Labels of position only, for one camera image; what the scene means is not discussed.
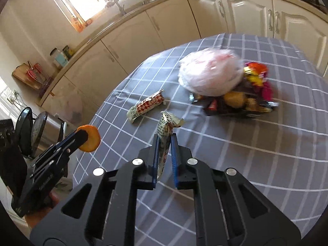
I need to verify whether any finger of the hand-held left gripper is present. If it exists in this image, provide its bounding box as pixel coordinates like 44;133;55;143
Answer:
31;140;88;179
33;130;89;166

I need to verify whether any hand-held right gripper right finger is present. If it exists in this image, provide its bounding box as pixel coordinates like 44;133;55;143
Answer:
171;134;301;246

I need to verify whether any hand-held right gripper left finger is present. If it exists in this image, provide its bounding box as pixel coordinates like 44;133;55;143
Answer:
29;134;158;246

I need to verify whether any orange round disc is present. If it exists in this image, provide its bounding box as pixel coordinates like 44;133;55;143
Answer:
77;125;101;153

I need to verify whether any green-white snack packet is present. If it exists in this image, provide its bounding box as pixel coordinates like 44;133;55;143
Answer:
157;111;185;180

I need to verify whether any red checked snack wrapper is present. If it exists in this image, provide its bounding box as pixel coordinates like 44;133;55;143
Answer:
127;90;166;124

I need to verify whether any orange snack bag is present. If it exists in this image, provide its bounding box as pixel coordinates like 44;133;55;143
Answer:
204;90;280;119

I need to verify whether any white plastic bag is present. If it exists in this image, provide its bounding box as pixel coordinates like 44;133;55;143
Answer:
179;48;244;97

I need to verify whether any magenta candy wrapper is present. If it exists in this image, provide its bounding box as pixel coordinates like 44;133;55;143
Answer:
261;81;273;100

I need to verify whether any red yellow candy wrapper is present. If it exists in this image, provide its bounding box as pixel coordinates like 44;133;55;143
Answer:
243;62;269;86

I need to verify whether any person's left hand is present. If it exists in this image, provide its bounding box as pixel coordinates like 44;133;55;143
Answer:
47;192;61;208

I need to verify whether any steel cooker with control panel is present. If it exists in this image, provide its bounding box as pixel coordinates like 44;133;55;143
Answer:
15;107;67;159

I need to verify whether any grey checkered tablecloth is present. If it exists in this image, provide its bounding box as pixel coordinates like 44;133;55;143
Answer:
72;33;328;239

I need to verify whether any light blue carton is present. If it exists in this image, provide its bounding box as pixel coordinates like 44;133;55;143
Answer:
54;52;68;69

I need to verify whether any wooden cutting board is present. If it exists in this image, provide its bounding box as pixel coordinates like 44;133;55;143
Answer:
11;63;41;90

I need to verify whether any glass jar black lid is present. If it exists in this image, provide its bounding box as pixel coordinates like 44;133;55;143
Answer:
50;47;62;62

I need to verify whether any orange bottle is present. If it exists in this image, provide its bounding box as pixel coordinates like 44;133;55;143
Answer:
72;15;84;32

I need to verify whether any cream base cabinet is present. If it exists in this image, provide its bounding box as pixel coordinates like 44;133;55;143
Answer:
36;0;328;123

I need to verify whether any steel kitchen faucet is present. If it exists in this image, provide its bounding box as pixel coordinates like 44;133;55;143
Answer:
97;0;126;16

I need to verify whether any white wall socket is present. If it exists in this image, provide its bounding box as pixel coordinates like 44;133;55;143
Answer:
7;90;21;105

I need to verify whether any rack with red handles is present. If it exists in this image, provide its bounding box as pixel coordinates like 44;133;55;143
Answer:
26;61;53;88

